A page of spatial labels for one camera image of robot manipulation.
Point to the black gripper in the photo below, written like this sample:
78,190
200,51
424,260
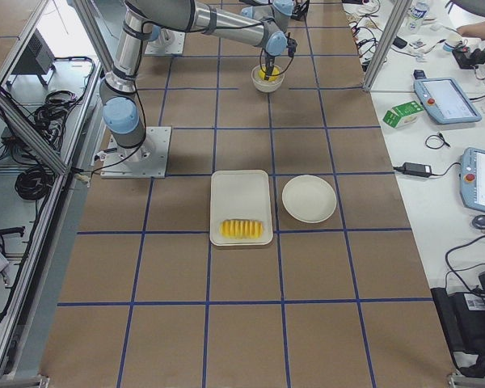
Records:
269,64

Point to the yellow lemon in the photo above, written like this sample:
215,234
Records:
260,75

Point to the cream ceramic bowl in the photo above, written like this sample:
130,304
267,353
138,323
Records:
267,85

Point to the person forearm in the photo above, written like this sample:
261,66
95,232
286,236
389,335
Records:
474,30

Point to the black dish rack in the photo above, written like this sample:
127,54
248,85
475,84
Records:
300,9

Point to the cream rectangular tray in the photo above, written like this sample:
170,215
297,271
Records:
243,194

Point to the cream round plate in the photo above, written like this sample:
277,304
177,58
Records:
309,199

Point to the green white carton box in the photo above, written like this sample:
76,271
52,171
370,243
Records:
403,114

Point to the sliced yellow pineapple toy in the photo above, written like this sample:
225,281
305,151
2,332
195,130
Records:
241,228

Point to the black power adapter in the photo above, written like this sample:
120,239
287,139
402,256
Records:
417,169

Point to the far blue teach pendant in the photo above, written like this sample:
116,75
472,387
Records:
445,101

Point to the blue teach pendant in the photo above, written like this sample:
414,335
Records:
472,178
445,101

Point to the paper cup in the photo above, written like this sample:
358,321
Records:
452,42

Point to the grey electronics box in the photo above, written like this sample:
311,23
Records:
37,59

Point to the near blue teach pendant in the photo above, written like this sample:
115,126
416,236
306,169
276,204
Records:
472,178

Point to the black bag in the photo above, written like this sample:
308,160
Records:
462,317

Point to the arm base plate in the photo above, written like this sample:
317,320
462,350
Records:
150,161
175,49

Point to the aluminium frame post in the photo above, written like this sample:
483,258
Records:
390,31

